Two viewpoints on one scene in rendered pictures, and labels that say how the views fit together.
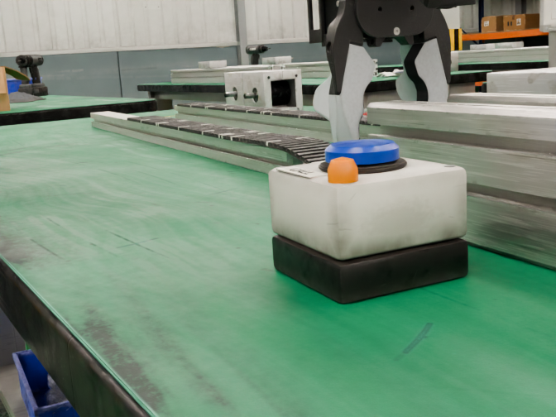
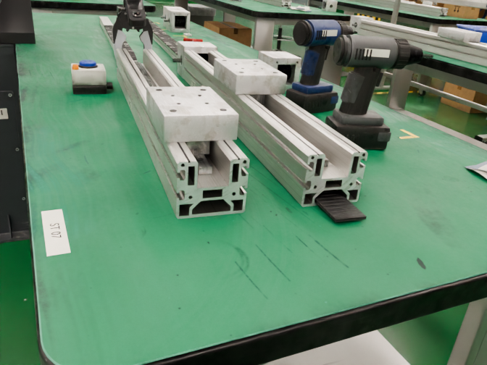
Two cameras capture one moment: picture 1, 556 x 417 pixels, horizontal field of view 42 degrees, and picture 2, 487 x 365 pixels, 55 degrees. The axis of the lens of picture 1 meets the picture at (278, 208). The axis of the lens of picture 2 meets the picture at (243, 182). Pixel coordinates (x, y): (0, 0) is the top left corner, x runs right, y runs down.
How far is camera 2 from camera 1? 93 cm
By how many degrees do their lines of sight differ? 14
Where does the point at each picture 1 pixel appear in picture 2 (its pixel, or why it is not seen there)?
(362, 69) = (122, 37)
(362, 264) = (78, 87)
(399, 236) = (87, 82)
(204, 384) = (32, 100)
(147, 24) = not seen: outside the picture
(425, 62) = (143, 37)
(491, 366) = (79, 105)
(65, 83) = not seen: outside the picture
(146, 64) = not seen: outside the picture
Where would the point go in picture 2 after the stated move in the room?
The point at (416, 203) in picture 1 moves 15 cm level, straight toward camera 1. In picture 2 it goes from (91, 76) to (51, 89)
